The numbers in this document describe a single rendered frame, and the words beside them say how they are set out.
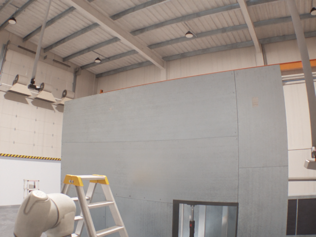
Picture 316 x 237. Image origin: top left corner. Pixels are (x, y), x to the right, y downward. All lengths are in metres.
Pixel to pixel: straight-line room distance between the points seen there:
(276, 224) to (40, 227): 1.60
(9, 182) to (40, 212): 11.02
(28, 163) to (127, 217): 10.12
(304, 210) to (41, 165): 11.33
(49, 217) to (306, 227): 6.24
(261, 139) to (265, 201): 0.48
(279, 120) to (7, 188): 11.27
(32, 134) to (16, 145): 1.09
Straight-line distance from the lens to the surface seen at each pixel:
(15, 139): 11.67
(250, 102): 1.94
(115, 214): 2.07
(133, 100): 2.41
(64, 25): 11.03
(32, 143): 12.11
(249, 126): 1.91
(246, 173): 1.90
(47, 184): 12.91
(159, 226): 2.25
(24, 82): 11.28
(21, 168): 12.06
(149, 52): 11.68
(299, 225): 6.60
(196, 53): 12.01
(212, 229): 5.82
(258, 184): 1.89
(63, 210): 0.97
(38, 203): 0.85
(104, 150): 2.58
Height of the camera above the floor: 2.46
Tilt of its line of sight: 11 degrees up
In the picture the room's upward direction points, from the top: 1 degrees clockwise
